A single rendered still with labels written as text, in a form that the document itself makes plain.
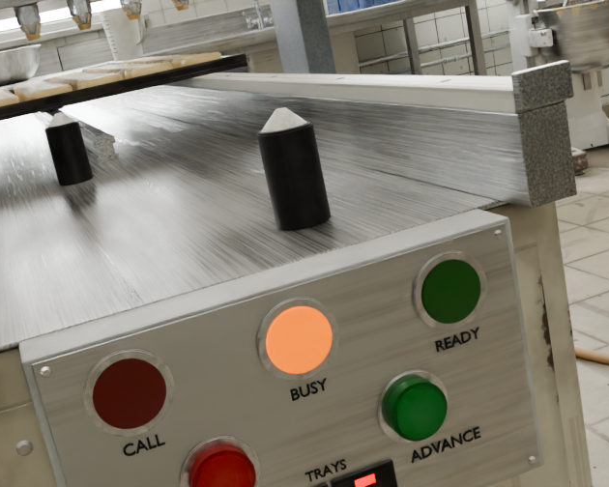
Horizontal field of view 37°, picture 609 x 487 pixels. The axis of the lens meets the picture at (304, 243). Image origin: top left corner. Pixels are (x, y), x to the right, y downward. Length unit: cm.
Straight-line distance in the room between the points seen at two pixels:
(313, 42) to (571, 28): 293
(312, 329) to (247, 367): 3
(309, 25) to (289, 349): 90
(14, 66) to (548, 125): 331
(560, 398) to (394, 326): 14
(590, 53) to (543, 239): 367
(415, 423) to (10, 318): 20
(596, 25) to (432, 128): 363
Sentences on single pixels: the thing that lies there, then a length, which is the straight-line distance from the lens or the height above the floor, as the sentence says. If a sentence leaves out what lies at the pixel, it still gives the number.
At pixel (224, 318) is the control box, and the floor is 83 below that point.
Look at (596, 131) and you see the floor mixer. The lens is 464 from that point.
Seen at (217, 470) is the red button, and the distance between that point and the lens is 42.
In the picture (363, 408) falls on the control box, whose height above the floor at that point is 77.
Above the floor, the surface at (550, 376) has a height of 73.
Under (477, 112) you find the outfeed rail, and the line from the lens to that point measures 49.
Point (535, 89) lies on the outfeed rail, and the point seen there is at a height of 90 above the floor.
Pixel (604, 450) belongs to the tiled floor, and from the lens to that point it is 195.
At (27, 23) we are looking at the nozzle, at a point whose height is 100.
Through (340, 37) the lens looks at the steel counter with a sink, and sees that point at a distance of 387.
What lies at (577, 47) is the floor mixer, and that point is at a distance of 416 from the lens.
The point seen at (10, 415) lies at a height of 81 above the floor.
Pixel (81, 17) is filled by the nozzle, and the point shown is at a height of 99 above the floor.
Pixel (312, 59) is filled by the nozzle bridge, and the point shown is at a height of 88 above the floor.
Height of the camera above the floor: 96
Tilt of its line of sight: 15 degrees down
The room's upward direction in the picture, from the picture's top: 12 degrees counter-clockwise
